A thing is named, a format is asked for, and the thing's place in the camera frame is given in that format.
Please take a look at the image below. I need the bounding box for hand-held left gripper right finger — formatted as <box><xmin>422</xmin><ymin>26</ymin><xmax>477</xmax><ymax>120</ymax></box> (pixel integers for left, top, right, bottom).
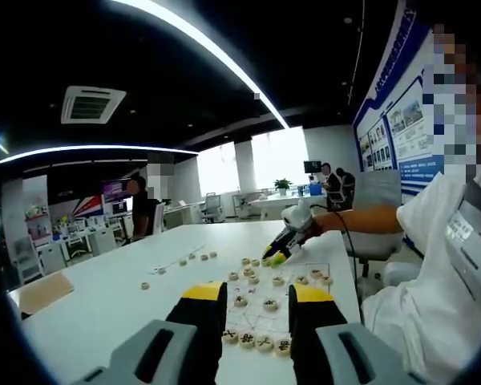
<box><xmin>288</xmin><ymin>282</ymin><xmax>426</xmax><ymax>385</ymax></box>

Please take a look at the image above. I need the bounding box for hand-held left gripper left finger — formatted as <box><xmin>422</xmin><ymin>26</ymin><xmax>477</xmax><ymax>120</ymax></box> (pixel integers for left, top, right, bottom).
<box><xmin>74</xmin><ymin>282</ymin><xmax>228</xmax><ymax>385</ymax></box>

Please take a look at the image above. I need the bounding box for clear red-lined chessboard sheet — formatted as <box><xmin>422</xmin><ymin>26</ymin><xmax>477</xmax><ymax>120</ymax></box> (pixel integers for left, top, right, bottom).
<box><xmin>224</xmin><ymin>260</ymin><xmax>333</xmax><ymax>334</ymax></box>

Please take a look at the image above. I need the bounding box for group of wooden chess pieces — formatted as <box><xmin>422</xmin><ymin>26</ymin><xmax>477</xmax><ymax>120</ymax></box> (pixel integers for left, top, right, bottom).
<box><xmin>139</xmin><ymin>251</ymin><xmax>333</xmax><ymax>357</ymax></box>

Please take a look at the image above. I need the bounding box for person's right hand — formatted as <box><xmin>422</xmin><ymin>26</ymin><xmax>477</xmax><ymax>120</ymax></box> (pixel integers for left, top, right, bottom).
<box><xmin>300</xmin><ymin>214</ymin><xmax>326</xmax><ymax>246</ymax></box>

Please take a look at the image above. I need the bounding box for mesh office chair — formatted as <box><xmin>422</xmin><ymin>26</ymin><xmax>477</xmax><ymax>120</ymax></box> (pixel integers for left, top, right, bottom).
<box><xmin>202</xmin><ymin>192</ymin><xmax>226</xmax><ymax>224</ymax></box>

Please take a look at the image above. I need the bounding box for wooden board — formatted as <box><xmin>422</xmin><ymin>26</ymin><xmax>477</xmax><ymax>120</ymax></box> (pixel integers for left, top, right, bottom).
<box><xmin>18</xmin><ymin>271</ymin><xmax>75</xmax><ymax>316</ymax></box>

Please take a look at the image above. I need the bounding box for white office chair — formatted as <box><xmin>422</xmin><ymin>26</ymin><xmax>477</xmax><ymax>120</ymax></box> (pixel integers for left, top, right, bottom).
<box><xmin>152</xmin><ymin>202</ymin><xmax>168</xmax><ymax>236</ymax></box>

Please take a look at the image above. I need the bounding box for grey chest device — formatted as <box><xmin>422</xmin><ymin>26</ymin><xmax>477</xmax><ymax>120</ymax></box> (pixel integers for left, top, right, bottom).
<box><xmin>444</xmin><ymin>188</ymin><xmax>481</xmax><ymax>318</ymax></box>

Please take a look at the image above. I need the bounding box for display shelf with colourful items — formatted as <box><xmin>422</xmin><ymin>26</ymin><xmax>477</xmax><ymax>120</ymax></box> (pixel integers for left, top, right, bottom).
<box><xmin>23</xmin><ymin>204</ymin><xmax>51</xmax><ymax>242</ymax></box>

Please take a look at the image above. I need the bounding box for long ceiling light strip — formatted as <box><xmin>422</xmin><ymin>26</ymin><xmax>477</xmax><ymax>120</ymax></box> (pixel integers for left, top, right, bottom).
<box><xmin>111</xmin><ymin>0</ymin><xmax>292</xmax><ymax>130</ymax></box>

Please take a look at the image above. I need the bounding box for curved ceiling light strip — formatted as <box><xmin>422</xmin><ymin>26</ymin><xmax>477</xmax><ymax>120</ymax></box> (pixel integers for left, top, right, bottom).
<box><xmin>0</xmin><ymin>144</ymin><xmax>200</xmax><ymax>164</ymax></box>

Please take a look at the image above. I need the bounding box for ceiling air conditioner vent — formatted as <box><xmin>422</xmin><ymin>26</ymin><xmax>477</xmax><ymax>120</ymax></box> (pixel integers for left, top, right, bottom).
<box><xmin>60</xmin><ymin>85</ymin><xmax>127</xmax><ymax>124</ymax></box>

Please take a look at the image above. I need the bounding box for black cable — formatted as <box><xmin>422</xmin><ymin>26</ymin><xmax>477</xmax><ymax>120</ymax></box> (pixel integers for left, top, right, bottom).
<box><xmin>310</xmin><ymin>203</ymin><xmax>364</xmax><ymax>324</ymax></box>

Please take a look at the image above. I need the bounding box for blue wall poster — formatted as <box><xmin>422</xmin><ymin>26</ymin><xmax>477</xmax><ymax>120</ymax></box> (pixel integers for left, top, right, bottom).
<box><xmin>352</xmin><ymin>7</ymin><xmax>446</xmax><ymax>197</ymax></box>

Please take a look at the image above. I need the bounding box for striped wall banner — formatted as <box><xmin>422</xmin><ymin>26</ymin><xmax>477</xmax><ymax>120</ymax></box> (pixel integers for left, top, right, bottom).
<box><xmin>72</xmin><ymin>194</ymin><xmax>105</xmax><ymax>218</ymax></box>

